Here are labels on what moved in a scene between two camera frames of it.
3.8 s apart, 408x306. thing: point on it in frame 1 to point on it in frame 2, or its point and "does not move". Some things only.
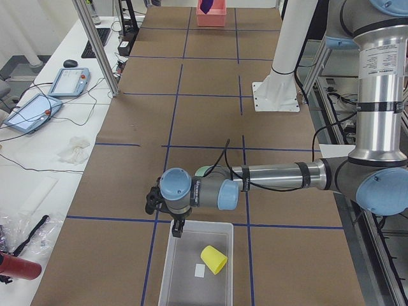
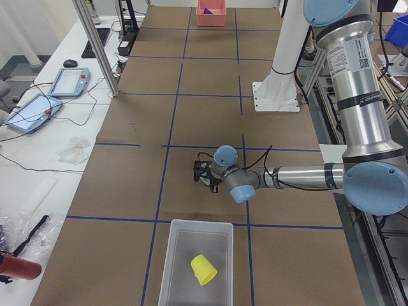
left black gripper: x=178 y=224 to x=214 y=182
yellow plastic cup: x=213 y=260 to x=203 y=269
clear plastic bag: x=16 y=229 does not move
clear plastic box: x=187 y=280 does not move
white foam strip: x=38 y=195 does not move
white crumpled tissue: x=77 y=152 does not move
